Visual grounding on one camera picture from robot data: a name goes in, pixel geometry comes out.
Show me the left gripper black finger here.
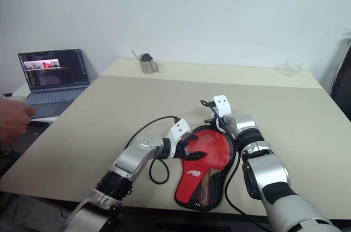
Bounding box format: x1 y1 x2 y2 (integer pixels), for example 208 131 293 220
183 132 197 145
184 151 207 161

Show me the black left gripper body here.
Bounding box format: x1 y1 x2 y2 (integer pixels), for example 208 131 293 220
172 139 191 160

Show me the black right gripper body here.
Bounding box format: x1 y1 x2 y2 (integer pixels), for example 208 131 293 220
204 116 223 133

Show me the black red paddle case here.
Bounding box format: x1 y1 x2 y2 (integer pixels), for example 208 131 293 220
173 124 239 213

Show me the person's bare hand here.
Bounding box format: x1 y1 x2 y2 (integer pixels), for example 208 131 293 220
0 99 37 145

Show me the beige table cover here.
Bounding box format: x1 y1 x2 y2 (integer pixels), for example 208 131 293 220
0 75 351 218

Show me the stainless steel cup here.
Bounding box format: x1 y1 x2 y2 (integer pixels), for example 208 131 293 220
140 58 160 75

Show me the clear glass cup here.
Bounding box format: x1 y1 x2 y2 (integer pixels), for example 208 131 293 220
276 58 304 77

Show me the black panel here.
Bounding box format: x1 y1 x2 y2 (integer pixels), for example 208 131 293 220
330 36 351 122

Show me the grey open laptop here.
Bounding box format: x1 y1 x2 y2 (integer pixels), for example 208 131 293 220
17 48 92 120

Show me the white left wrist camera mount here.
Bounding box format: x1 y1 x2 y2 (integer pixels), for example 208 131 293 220
163 118 192 159

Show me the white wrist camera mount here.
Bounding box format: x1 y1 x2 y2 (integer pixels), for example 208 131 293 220
212 94 234 132
163 118 192 159

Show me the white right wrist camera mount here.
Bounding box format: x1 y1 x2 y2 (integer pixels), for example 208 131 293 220
212 94 234 132

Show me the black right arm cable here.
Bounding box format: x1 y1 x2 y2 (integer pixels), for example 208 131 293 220
199 99 272 232

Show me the black table frame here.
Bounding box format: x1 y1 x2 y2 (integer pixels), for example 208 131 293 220
116 206 275 232

